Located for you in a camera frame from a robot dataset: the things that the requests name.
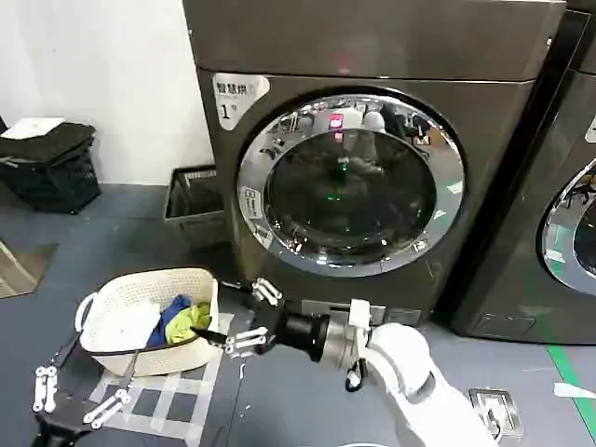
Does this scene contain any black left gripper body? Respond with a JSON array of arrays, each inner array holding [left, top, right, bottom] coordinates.
[[27, 391, 97, 447]]

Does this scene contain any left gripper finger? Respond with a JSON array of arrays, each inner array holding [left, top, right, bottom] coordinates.
[[32, 334, 82, 414], [82, 351, 142, 430]]

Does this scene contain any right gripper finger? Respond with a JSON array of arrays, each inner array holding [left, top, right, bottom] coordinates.
[[217, 277, 285, 310], [189, 325, 277, 359]]

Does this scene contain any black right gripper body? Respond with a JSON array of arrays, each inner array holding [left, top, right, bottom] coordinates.
[[245, 296, 332, 364]]

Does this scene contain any yellow-green garment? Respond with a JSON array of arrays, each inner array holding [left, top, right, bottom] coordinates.
[[164, 301, 212, 346]]

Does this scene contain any blue garment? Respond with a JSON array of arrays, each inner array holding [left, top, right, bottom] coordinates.
[[147, 293, 194, 348]]

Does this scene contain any white garment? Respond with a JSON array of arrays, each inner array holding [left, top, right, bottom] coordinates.
[[110, 300, 163, 346]]

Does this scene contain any dark grey rectangular basket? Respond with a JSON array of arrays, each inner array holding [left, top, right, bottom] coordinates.
[[162, 165, 230, 249]]

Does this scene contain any round glass dryer door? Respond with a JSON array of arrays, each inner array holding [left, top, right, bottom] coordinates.
[[236, 86, 467, 279]]

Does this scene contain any white perforated laundry basket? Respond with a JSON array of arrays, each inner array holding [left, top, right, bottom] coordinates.
[[74, 266, 225, 378]]

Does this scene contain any brown floor mat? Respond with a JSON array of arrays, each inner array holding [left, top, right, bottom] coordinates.
[[0, 239, 61, 300]]

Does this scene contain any black plastic crate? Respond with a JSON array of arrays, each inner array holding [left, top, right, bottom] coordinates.
[[0, 142, 102, 216]]

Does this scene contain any metal floor socket plate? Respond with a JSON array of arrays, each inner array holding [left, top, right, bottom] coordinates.
[[467, 386, 523, 444]]

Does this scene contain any dark folded cloth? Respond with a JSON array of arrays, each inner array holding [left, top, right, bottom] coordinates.
[[0, 121, 97, 162]]

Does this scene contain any white paper sheet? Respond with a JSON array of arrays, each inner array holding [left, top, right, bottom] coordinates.
[[1, 116, 67, 141]]

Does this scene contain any green floor tape strip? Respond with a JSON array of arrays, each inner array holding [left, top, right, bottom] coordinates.
[[546, 344, 596, 421]]

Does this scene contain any round chrome dryer door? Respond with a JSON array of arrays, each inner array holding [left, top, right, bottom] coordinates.
[[535, 156, 596, 297]]

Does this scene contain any white tape scrap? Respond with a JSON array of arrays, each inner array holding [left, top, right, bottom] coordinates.
[[552, 381, 596, 400]]

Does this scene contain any grey dryer with sticker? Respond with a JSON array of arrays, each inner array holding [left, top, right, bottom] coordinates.
[[182, 0, 567, 328]]

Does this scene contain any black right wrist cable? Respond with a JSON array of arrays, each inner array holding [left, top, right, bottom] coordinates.
[[344, 325, 374, 393]]

